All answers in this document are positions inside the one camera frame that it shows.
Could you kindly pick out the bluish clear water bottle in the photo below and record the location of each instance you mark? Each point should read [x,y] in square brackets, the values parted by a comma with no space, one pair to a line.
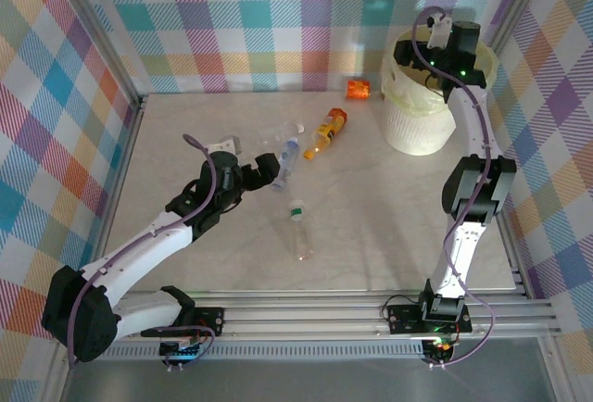
[289,156]

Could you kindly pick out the crushed clear bottle white cap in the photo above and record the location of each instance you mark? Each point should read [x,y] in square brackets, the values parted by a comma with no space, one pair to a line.
[282,134]

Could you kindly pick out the small orange NFC bottle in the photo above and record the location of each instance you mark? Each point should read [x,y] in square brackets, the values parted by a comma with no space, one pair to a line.
[359,89]

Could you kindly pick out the orange juice bottle yellow cap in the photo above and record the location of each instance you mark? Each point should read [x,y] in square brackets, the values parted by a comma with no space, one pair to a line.
[328,128]

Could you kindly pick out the clear bottle green neck band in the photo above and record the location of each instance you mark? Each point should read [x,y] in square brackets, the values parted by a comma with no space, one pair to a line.
[301,240]

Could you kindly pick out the white ribbed plastic bin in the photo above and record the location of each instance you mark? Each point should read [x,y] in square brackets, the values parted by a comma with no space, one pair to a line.
[417,133]

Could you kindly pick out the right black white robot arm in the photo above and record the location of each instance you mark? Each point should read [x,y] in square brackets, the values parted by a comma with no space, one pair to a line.
[477,189]

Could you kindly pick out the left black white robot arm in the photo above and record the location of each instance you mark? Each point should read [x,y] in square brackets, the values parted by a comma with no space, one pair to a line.
[139,254]

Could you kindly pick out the translucent yellowish bin liner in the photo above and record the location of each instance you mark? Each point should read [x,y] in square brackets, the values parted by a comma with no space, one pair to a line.
[417,103]

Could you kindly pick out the left controller circuit board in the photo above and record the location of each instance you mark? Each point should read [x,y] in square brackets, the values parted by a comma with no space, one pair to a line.
[178,351]

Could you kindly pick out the controller circuit board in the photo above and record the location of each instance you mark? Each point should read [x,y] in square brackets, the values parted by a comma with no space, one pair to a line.
[178,351]
[440,348]

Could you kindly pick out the grey metal base panel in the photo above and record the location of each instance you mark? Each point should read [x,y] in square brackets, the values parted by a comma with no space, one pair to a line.
[301,383]

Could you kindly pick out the right controller circuit board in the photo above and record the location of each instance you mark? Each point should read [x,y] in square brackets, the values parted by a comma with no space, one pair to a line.
[440,348]

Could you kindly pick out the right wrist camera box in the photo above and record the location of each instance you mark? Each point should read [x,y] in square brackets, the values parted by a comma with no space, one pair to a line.
[437,33]

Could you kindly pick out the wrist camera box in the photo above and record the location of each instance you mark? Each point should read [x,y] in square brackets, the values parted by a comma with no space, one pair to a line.
[437,33]
[224,146]

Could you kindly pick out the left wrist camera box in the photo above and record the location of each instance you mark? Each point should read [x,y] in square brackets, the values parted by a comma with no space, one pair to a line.
[224,146]

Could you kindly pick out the left aluminium side rail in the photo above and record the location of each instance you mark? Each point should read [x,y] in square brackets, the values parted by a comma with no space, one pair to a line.
[128,142]

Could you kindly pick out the aluminium side rail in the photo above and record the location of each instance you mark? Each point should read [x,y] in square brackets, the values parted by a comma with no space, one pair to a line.
[512,244]
[128,142]

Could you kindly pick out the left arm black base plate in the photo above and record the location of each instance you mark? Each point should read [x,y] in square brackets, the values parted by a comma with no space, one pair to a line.
[210,318]

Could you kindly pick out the aluminium front frame rail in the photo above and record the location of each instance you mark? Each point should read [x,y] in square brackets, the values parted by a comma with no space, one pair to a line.
[301,318]

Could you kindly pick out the left aluminium corner post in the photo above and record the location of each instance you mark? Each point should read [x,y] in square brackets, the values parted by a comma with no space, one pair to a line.
[100,33]

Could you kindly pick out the right aluminium side rail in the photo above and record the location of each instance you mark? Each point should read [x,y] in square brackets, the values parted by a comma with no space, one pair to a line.
[512,244]

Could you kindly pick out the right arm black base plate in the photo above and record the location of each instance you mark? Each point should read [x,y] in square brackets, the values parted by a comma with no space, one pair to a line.
[403,321]

